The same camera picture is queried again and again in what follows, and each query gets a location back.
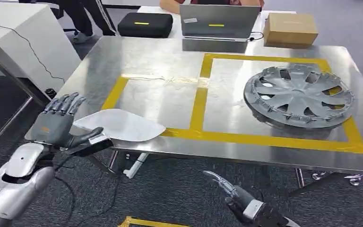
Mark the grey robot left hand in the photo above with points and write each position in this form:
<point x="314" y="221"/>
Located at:
<point x="51" y="127"/>

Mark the pale curved panel part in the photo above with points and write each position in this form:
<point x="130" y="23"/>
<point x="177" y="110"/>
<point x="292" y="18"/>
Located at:
<point x="122" y="125"/>

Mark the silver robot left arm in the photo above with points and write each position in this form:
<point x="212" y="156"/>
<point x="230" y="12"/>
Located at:
<point x="15" y="185"/>

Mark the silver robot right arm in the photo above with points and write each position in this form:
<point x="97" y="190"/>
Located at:
<point x="291" y="223"/>

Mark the white side desk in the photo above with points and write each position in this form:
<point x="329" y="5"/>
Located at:
<point x="21" y="47"/>

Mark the steel bench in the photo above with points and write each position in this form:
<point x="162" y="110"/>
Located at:
<point x="156" y="100"/>

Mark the standing person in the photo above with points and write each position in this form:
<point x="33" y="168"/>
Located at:
<point x="81" y="15"/>

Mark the yellow floor tape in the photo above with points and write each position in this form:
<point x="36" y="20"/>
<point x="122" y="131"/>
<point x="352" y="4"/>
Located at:
<point x="147" y="223"/>

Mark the black carry case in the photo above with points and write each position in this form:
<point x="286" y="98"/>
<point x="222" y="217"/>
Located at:
<point x="145" y="25"/>

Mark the person behind laptop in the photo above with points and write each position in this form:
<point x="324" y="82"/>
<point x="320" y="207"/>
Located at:
<point x="169" y="4"/>

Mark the grey laptop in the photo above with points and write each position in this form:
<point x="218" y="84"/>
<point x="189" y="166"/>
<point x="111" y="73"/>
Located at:
<point x="219" y="22"/>

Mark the grey wheel hub cap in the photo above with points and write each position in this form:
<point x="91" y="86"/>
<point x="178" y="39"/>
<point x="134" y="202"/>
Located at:
<point x="299" y="97"/>

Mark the brown cardboard box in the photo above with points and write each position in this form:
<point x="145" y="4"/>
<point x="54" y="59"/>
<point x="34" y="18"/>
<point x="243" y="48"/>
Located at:
<point x="289" y="28"/>

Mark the chrome caster base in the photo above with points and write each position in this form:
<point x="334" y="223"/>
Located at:
<point x="353" y="179"/>

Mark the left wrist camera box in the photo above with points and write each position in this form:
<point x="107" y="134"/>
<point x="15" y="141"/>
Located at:
<point x="93" y="144"/>

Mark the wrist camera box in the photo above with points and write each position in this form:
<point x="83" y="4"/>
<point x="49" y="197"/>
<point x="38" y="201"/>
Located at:
<point x="93" y="144"/>
<point x="263" y="213"/>

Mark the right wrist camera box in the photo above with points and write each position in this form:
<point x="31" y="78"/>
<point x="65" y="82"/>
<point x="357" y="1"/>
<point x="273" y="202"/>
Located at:
<point x="263" y="213"/>

